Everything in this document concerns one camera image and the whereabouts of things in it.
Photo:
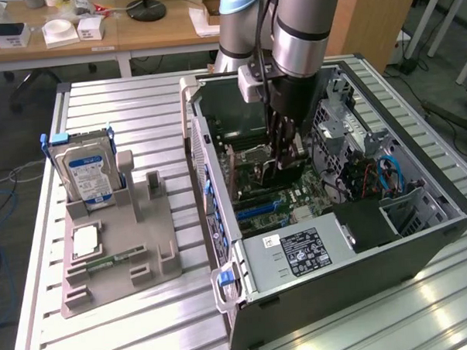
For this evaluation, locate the hard disk blue caddy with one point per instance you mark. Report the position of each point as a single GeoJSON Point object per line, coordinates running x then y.
{"type": "Point", "coordinates": [86, 177]}

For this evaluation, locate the black open PC case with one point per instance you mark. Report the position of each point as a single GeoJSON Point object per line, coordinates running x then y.
{"type": "Point", "coordinates": [339, 294]}

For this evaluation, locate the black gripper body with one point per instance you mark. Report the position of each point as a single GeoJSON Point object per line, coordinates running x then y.
{"type": "Point", "coordinates": [294, 98]}

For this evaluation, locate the black plastic shroud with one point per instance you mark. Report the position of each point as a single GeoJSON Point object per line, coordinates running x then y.
{"type": "Point", "coordinates": [367, 223]}

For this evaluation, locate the white round holder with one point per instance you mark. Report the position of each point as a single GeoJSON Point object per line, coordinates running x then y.
{"type": "Point", "coordinates": [60, 33]}

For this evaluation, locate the black chair base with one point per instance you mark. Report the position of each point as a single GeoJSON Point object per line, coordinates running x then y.
{"type": "Point", "coordinates": [31, 81]}

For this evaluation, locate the cardboard box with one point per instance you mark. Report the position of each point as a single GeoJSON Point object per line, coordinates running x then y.
{"type": "Point", "coordinates": [210, 1]}

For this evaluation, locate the grey cup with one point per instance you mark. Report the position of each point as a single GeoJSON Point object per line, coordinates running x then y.
{"type": "Point", "coordinates": [35, 2]}

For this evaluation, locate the blue card retainer clip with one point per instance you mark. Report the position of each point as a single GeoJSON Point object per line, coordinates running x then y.
{"type": "Point", "coordinates": [222, 237]}
{"type": "Point", "coordinates": [215, 210]}
{"type": "Point", "coordinates": [208, 184]}

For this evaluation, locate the white table frame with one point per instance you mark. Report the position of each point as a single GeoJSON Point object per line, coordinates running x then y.
{"type": "Point", "coordinates": [424, 19]}

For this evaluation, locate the black power adapter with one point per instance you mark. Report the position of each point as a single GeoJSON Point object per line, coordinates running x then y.
{"type": "Point", "coordinates": [408, 66]}

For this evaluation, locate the white paper sheets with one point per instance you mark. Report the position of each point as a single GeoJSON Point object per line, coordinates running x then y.
{"type": "Point", "coordinates": [205, 23]}

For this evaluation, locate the black expansion slot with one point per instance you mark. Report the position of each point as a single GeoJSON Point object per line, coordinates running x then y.
{"type": "Point", "coordinates": [254, 203]}

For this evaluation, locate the blue expansion slot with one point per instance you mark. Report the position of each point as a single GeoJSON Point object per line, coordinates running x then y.
{"type": "Point", "coordinates": [258, 211]}

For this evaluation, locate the grey hinged disk bay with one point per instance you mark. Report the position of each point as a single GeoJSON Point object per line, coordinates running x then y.
{"type": "Point", "coordinates": [413, 213]}

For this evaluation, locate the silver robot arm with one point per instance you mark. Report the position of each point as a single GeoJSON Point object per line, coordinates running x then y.
{"type": "Point", "coordinates": [300, 25]}

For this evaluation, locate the white box black top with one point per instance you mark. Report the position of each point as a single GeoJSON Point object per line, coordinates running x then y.
{"type": "Point", "coordinates": [12, 37]}

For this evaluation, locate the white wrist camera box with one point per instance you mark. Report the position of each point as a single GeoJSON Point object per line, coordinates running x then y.
{"type": "Point", "coordinates": [253, 87]}

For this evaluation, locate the green motherboard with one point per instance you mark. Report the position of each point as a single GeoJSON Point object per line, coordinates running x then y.
{"type": "Point", "coordinates": [304, 195]}

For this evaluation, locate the metal disk bay cage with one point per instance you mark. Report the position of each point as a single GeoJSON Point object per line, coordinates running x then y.
{"type": "Point", "coordinates": [336, 128]}

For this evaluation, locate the green RAM stick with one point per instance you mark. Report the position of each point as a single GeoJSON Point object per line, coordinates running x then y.
{"type": "Point", "coordinates": [105, 262]}

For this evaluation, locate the silver chipset heatsink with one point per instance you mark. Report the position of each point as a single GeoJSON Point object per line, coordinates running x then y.
{"type": "Point", "coordinates": [305, 213]}

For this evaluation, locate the black monitor stand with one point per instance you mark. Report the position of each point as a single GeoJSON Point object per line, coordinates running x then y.
{"type": "Point", "coordinates": [145, 11]}

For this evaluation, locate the small grey packet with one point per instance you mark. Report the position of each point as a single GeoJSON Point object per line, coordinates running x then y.
{"type": "Point", "coordinates": [79, 3]}

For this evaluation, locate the RAM slot black latches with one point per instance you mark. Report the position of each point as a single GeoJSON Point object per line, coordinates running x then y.
{"type": "Point", "coordinates": [245, 141]}
{"type": "Point", "coordinates": [243, 133]}

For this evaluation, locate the grey power supply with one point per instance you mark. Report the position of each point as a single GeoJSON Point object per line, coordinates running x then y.
{"type": "Point", "coordinates": [260, 259]}

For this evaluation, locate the small white labelled box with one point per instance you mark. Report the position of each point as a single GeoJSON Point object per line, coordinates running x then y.
{"type": "Point", "coordinates": [90, 29]}

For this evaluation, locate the CPU socket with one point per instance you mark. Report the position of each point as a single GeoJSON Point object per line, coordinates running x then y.
{"type": "Point", "coordinates": [252, 155]}

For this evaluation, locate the grey parts rack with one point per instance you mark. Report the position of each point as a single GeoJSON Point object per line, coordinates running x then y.
{"type": "Point", "coordinates": [116, 242]}

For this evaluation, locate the black stand base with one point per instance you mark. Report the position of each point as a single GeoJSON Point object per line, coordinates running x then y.
{"type": "Point", "coordinates": [455, 115]}

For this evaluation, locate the wooden cabinet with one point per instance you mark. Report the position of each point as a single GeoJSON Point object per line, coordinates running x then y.
{"type": "Point", "coordinates": [385, 21]}

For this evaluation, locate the silver CPU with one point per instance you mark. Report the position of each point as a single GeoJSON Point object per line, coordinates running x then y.
{"type": "Point", "coordinates": [86, 243]}

